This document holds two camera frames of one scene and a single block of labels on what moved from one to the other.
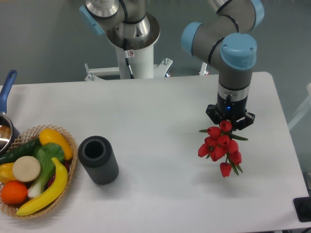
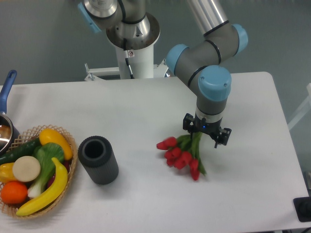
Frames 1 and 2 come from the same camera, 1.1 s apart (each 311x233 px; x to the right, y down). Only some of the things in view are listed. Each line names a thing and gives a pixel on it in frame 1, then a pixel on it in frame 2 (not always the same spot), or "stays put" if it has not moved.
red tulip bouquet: (219, 143) to (183, 151)
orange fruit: (13, 192) stays put
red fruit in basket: (67, 163) stays put
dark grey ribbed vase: (97, 155) stays put
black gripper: (229, 109) to (198, 125)
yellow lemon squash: (49, 136) stays put
